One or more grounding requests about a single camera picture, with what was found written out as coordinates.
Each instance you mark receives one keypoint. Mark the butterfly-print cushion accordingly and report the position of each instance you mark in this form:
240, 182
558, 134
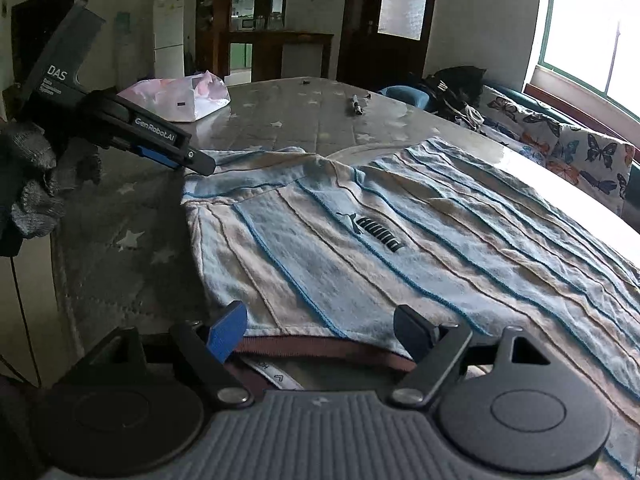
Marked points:
595, 160
520, 120

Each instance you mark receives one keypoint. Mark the pink printed tissue pack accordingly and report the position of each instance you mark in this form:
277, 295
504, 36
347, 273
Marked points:
170, 97

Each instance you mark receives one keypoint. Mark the wooden door with frosted glass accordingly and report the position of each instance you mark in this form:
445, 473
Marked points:
360, 35

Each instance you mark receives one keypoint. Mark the person's left hand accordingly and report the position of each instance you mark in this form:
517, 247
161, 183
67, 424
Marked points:
30, 180

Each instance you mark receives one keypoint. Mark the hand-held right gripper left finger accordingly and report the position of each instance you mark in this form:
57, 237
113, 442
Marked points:
227, 331

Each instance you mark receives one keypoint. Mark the blue sofa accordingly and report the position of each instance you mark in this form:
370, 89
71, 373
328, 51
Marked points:
405, 95

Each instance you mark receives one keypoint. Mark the blue striped shirt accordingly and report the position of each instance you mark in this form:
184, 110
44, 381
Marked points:
325, 260

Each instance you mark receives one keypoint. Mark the white refrigerator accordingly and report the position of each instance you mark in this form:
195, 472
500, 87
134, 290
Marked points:
168, 35

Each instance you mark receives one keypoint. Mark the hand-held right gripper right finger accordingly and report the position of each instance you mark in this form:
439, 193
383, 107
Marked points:
414, 331

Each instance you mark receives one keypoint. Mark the window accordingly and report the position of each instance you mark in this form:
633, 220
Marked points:
590, 35

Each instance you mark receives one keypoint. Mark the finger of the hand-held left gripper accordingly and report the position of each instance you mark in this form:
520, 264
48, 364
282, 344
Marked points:
150, 154

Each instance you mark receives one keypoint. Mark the dark wooden cabinet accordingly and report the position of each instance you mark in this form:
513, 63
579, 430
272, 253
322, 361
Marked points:
270, 50

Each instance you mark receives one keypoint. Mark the black marker pen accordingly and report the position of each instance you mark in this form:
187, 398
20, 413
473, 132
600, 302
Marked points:
356, 105

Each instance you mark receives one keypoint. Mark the black clothes pile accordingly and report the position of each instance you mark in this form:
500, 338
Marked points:
457, 87

